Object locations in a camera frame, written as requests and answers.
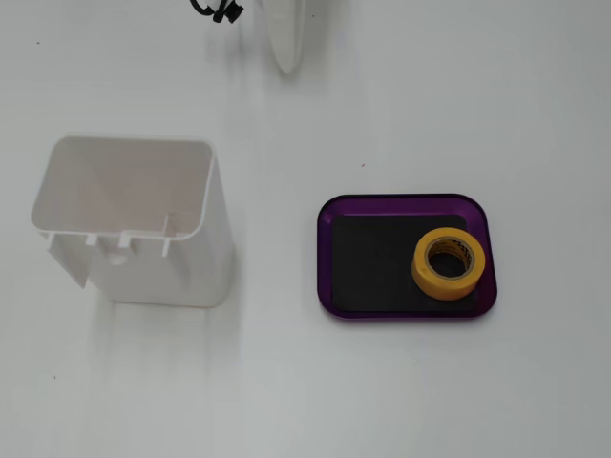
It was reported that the white plastic box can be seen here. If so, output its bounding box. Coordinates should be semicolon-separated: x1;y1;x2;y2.
30;135;238;309

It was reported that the purple metal tray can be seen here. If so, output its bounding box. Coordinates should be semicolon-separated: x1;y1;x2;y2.
315;193;498;322

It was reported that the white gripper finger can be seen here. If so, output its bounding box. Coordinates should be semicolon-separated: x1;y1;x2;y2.
261;0;308;75

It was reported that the black tray mat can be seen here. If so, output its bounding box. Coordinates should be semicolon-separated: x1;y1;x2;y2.
330;214;481;315

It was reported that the black cable with tie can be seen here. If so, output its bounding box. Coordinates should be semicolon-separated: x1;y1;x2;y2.
189;0;245;25

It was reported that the yellow tape roll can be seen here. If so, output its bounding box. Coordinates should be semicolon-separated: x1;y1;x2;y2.
411;226;487;302

